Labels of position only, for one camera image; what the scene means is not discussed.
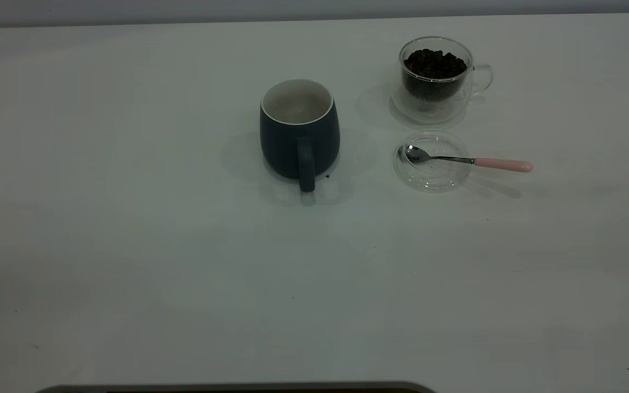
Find clear round glass lid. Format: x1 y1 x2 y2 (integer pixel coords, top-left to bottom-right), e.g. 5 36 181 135
393 129 472 193

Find dark grey ceramic mug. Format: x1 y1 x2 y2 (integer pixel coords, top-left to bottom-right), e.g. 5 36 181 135
259 78 341 193

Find clear glass cup with handle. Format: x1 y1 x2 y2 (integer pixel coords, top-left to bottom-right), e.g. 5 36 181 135
390 35 494 125

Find dark coffee beans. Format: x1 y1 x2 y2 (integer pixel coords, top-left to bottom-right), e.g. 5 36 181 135
403 48 468 102

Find metal spoon with pink handle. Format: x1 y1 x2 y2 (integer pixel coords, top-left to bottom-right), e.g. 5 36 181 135
403 144 533 173

